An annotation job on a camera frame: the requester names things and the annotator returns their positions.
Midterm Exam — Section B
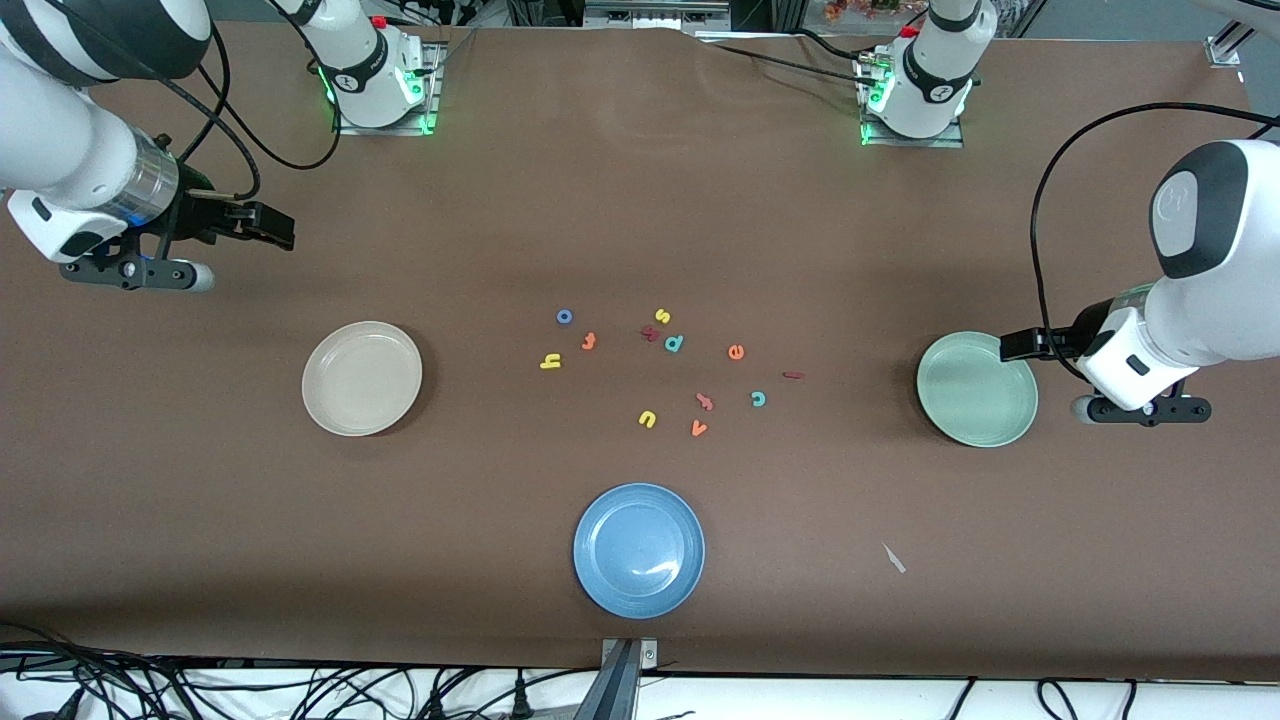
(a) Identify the green plate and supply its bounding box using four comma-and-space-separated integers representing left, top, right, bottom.
916, 331, 1039, 448

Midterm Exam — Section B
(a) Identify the beige plate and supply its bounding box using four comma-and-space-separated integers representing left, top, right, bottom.
302, 321, 423, 437

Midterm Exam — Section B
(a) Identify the brown table cover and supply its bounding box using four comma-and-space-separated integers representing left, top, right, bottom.
0, 20, 1280, 681

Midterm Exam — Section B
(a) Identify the grey metal box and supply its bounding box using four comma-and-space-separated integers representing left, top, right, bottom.
583, 0, 733, 33

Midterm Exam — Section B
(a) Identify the blue plate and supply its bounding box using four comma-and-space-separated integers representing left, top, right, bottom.
573, 483, 706, 619

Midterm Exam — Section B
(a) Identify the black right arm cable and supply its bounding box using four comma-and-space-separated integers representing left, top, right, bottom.
165, 0, 343, 201

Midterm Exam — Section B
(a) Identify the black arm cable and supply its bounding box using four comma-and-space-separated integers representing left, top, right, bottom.
1032, 102, 1280, 381
165, 0, 343, 201

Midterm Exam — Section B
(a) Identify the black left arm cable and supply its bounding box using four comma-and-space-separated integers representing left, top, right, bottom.
1032, 102, 1280, 381

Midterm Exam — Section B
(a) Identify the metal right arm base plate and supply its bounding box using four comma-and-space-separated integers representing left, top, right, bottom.
332, 40, 443, 136

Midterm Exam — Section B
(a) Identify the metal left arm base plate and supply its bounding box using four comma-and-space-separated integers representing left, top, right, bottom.
855, 55, 966, 149

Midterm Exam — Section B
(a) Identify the aluminium frame profile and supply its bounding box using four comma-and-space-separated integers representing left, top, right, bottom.
1203, 15, 1261, 69

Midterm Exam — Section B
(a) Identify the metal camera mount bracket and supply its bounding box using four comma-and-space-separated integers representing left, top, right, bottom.
600, 637, 659, 720

